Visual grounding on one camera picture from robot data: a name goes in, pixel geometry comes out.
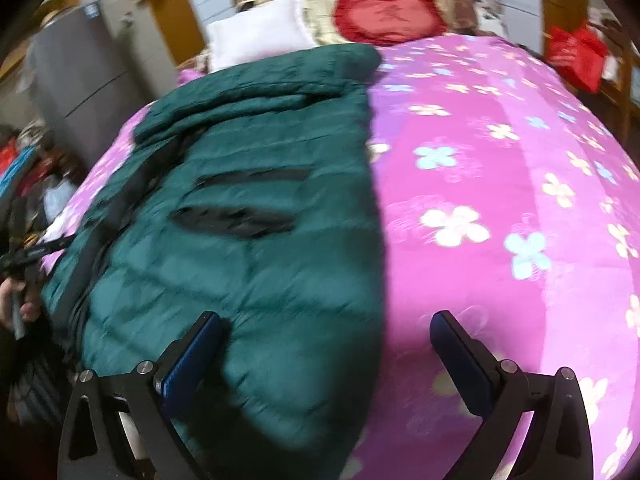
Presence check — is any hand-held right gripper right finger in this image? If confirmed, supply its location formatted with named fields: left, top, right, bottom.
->
left=429, top=310, right=596, bottom=480

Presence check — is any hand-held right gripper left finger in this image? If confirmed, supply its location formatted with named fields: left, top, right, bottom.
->
left=59, top=310, right=227, bottom=480

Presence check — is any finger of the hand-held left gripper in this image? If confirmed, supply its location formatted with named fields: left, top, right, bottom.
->
left=17, top=236, right=72, bottom=267

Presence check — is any dark green puffer jacket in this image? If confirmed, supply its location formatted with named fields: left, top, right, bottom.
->
left=39, top=42, right=387, bottom=455

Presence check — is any person's left hand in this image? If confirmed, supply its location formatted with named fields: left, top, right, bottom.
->
left=0, top=279, right=42, bottom=332

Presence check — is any grey refrigerator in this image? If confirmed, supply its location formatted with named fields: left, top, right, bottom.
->
left=24, top=0, right=152, bottom=162

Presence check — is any pink floral blanket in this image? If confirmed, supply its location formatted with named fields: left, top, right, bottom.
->
left=39, top=34, right=640, bottom=480

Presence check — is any white pillow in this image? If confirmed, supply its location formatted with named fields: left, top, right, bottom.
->
left=204, top=0, right=319, bottom=74

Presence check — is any wooden chair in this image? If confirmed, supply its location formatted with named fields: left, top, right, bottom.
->
left=594, top=9, right=640, bottom=147

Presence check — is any red shopping bag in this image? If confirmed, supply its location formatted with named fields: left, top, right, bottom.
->
left=544, top=21, right=609, bottom=92

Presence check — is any red heart-shaped cushion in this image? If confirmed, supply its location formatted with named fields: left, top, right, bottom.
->
left=333, top=0, right=449, bottom=45

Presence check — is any wooden door frame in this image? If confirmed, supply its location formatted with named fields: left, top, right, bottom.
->
left=534, top=0, right=592, bottom=57
left=149, top=0, right=209, bottom=69

